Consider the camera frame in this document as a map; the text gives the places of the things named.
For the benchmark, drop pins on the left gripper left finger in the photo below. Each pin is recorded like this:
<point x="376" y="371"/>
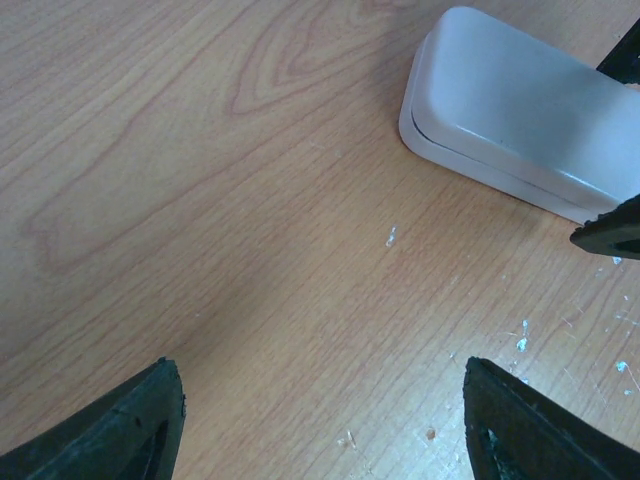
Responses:
<point x="131" y="432"/>

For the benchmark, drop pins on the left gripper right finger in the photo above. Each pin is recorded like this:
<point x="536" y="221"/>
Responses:
<point x="515" y="432"/>

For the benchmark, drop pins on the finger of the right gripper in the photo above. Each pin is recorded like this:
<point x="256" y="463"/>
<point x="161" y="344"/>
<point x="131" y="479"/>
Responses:
<point x="622" y="63"/>
<point x="615" y="233"/>

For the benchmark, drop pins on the pink glasses case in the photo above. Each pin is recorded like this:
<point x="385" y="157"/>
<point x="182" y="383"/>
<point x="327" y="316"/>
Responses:
<point x="498" y="106"/>

